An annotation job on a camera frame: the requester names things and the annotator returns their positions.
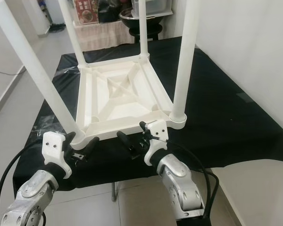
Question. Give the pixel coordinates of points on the clear plastic bag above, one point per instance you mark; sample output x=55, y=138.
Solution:
x=68, y=72

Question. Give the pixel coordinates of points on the black bag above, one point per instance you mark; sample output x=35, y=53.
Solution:
x=111, y=9

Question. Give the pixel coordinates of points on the grey metal table frame leg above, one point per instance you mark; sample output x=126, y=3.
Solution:
x=114, y=190

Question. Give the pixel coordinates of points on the orange-lidded storage box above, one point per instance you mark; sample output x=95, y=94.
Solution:
x=86, y=12

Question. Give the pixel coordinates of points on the black tablecloth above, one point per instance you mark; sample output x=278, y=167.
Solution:
x=231, y=103

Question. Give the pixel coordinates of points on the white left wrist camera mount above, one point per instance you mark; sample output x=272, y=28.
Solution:
x=54, y=150

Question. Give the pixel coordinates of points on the clear plastic storage box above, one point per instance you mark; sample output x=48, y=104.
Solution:
x=160, y=5

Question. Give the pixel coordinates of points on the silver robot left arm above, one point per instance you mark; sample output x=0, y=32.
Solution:
x=28, y=193

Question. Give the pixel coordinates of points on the beige patterned bench cloth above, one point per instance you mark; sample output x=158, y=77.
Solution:
x=106, y=34

